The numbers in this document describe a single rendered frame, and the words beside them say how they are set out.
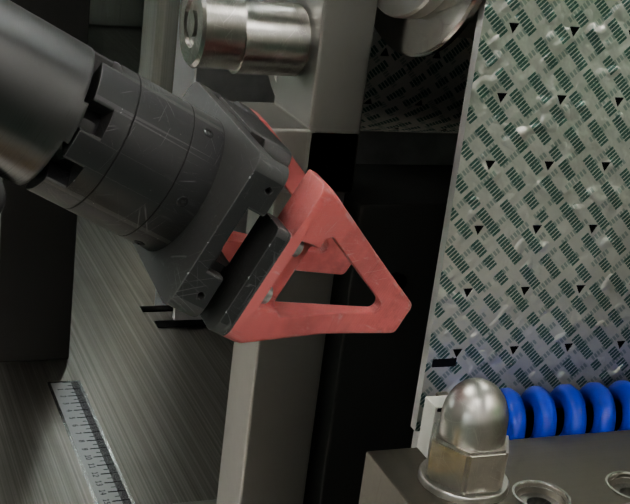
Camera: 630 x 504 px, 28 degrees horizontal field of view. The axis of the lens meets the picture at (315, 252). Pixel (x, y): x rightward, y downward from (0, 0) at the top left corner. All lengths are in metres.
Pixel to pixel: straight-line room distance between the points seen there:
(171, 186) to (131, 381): 0.41
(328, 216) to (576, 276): 0.17
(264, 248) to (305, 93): 0.15
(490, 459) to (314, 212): 0.12
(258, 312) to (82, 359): 0.44
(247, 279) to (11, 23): 0.12
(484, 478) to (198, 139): 0.17
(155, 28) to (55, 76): 0.83
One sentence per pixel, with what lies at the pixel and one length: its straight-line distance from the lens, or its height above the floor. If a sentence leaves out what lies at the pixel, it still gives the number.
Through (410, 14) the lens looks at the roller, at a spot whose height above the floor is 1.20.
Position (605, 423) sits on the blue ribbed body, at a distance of 0.58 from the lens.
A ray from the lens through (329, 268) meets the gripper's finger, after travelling 0.55.
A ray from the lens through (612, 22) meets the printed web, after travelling 0.55.
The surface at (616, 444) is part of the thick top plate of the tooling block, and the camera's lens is 0.57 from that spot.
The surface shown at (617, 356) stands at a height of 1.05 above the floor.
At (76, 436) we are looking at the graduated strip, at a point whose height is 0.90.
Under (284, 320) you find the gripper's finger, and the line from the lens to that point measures 0.47.
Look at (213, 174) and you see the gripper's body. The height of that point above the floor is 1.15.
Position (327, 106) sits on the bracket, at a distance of 0.58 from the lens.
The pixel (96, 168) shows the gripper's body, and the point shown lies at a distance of 0.45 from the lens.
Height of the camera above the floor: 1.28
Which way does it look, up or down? 19 degrees down
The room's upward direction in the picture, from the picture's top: 7 degrees clockwise
